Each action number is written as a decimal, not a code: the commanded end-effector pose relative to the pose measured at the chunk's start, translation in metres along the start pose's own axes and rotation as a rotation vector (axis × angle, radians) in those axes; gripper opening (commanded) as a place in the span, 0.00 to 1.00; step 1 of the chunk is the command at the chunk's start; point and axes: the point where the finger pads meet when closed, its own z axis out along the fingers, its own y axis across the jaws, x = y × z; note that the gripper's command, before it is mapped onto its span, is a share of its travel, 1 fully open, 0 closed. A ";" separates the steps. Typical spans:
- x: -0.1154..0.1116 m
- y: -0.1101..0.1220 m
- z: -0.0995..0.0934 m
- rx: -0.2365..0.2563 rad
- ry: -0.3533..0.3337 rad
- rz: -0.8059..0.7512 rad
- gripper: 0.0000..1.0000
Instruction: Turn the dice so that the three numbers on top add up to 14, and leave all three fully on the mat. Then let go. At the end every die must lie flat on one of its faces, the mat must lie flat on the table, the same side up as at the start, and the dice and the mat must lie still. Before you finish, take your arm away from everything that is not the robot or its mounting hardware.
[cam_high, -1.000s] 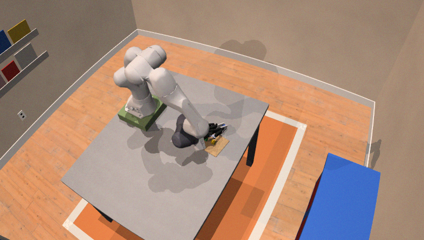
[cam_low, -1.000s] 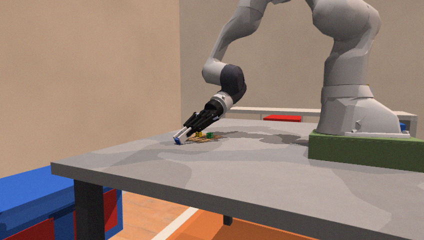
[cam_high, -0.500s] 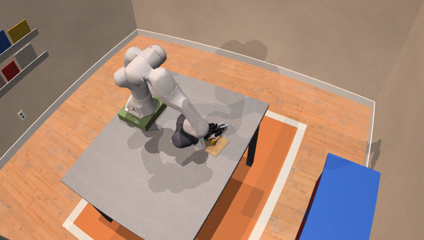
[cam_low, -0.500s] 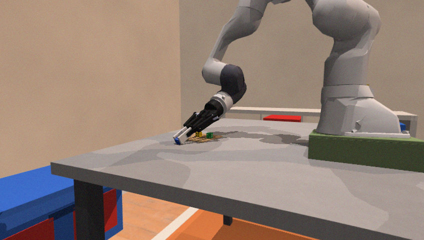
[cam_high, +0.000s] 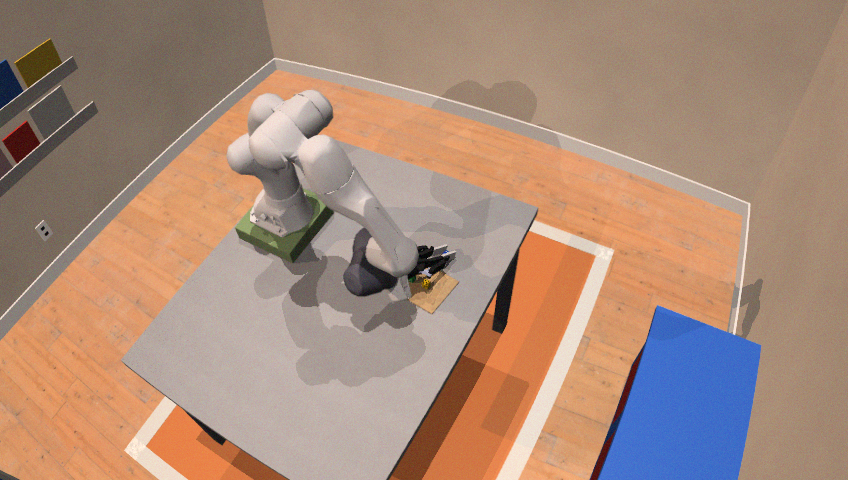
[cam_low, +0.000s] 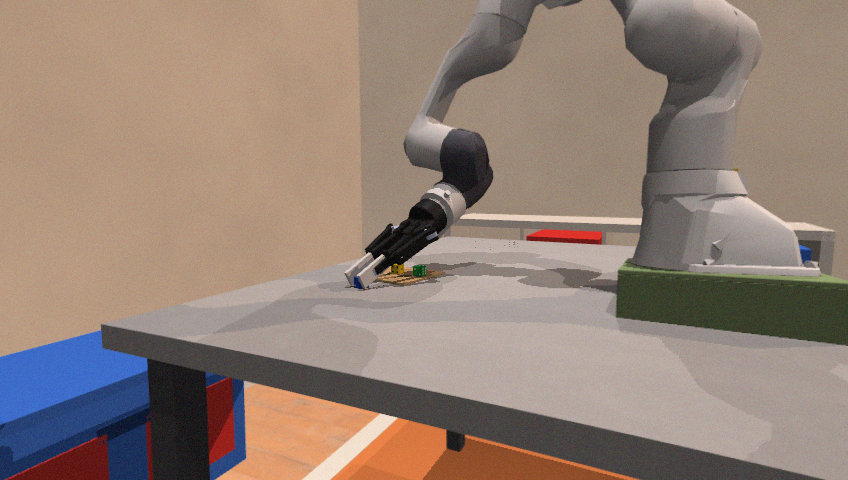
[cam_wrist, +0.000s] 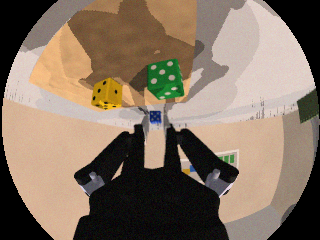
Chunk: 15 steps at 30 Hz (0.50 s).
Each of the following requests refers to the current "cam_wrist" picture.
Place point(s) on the blue die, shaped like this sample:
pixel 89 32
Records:
pixel 155 117

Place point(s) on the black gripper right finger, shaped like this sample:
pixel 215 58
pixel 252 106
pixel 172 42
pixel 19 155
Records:
pixel 220 175

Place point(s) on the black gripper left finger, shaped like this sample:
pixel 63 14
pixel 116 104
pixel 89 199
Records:
pixel 103 168

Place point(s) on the green die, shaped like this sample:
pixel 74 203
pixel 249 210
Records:
pixel 164 79

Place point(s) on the yellow die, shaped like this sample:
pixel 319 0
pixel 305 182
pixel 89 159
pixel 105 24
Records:
pixel 107 94

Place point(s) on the tan square mat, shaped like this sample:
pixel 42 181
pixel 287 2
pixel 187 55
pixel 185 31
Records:
pixel 118 39

